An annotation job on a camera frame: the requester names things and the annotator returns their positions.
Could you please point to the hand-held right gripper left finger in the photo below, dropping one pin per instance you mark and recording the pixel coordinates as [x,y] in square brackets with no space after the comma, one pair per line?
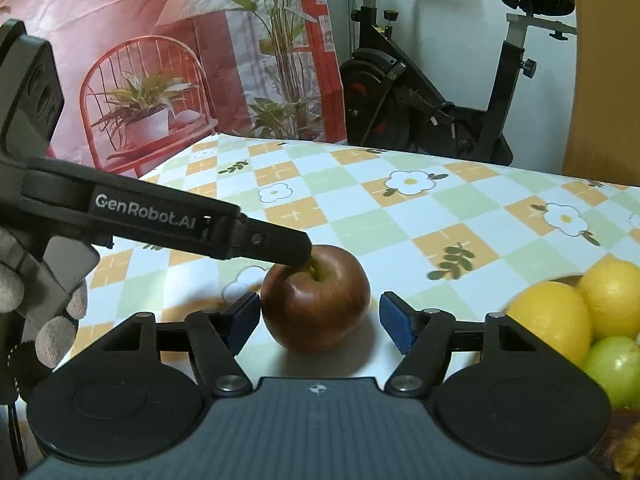
[242,322]

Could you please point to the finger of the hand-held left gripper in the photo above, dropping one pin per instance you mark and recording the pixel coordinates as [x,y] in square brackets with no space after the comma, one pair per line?
[270,242]

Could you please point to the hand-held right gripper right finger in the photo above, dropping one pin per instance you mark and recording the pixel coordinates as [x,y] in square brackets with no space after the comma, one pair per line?
[397,322]

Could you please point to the red apple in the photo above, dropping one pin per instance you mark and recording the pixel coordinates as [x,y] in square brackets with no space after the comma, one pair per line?
[315,305]

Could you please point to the yellow lemon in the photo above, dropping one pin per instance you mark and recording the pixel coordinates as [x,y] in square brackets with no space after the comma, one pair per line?
[550,322]
[612,295]

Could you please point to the green guava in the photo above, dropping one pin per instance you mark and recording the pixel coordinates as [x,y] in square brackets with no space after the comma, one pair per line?
[615,370]

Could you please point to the person's left hand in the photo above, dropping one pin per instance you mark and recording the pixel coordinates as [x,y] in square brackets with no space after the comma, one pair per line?
[55,342]

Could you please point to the checked floral tablecloth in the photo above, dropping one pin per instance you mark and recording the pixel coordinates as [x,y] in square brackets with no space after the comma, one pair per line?
[350,200]

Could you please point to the black exercise bike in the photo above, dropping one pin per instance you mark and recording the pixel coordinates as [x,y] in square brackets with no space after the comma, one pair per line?
[395,95]

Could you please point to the purple mangosteen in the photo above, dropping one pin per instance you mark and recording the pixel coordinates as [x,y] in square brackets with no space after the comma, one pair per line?
[622,435]

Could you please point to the wooden board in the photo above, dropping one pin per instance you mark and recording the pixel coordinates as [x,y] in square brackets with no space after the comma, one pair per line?
[605,85]

